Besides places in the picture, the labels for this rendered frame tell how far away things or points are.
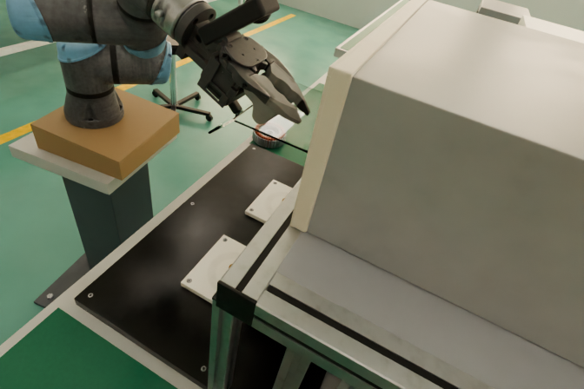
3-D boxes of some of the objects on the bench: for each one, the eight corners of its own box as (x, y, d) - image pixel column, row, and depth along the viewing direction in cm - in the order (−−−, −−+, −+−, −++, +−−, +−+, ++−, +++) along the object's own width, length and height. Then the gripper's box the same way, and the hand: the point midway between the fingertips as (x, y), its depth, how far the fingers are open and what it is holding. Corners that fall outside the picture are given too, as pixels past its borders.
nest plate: (180, 286, 72) (180, 281, 71) (223, 237, 83) (223, 234, 83) (243, 322, 69) (244, 319, 68) (279, 267, 80) (280, 264, 79)
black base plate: (76, 304, 68) (73, 298, 67) (250, 148, 116) (251, 142, 114) (295, 450, 56) (297, 446, 55) (389, 210, 104) (392, 205, 103)
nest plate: (244, 214, 90) (244, 210, 89) (272, 181, 101) (273, 179, 101) (297, 240, 87) (298, 237, 86) (320, 204, 98) (321, 201, 97)
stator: (245, 137, 119) (246, 128, 117) (267, 126, 127) (268, 117, 125) (270, 154, 115) (272, 144, 113) (291, 141, 122) (293, 132, 120)
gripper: (202, 41, 59) (296, 129, 60) (156, 58, 51) (265, 160, 52) (223, -4, 54) (327, 95, 54) (175, 9, 46) (297, 123, 47)
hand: (301, 108), depth 51 cm, fingers closed
